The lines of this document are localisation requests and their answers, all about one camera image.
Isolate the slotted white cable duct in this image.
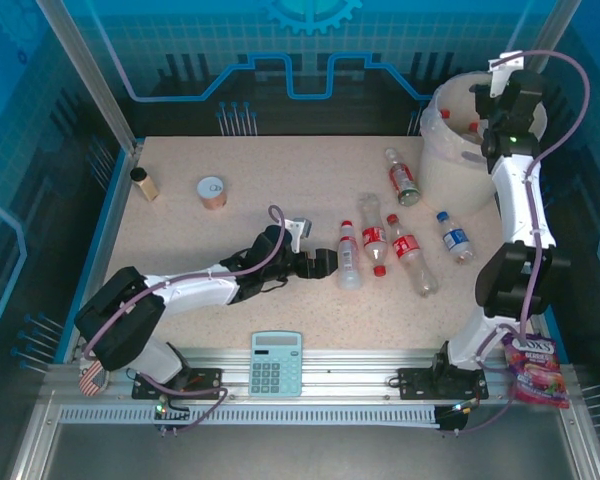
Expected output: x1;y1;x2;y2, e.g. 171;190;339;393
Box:
58;403;439;426

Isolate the light blue calculator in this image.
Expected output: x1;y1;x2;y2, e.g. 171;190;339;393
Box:
249;330;304;399

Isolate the flag print round item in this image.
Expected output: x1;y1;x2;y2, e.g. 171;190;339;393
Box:
78;360;110;398

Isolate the bottle with red green label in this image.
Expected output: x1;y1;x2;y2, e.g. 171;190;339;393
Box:
383;147;423;207

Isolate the purple candy bag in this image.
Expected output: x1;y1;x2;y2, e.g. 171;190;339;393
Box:
502;333;571;410

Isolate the tin can with pull tab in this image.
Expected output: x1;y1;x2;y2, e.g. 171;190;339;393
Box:
196;176;230;211

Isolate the slim white bottle red cap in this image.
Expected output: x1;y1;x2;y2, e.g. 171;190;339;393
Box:
336;219;365;291

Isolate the aluminium mounting rail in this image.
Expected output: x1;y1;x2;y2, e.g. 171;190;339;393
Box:
39;347;581;406

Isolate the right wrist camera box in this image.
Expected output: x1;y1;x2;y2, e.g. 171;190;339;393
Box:
488;51;525;97

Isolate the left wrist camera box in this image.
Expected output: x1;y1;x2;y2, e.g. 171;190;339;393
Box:
285;217;314;251

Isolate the small jar with black cap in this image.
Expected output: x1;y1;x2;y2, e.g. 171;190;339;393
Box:
129;167;160;202

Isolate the aluminium frame post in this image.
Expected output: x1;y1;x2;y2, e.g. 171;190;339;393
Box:
35;0;144;154
494;0;584;86

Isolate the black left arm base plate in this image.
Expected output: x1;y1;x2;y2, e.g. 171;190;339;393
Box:
131;367;226;401

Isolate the black controller board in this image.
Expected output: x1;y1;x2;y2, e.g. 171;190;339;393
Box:
153;399;191;437
435;401;470;435

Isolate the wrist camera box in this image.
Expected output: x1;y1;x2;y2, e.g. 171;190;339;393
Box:
285;217;314;251
488;51;525;97

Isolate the water bottle with blue label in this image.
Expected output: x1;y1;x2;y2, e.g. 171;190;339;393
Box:
435;211;478;265

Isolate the cream plastic bin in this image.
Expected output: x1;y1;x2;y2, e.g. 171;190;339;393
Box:
418;71;549;216

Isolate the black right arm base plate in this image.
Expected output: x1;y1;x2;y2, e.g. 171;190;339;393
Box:
397;367;490;401

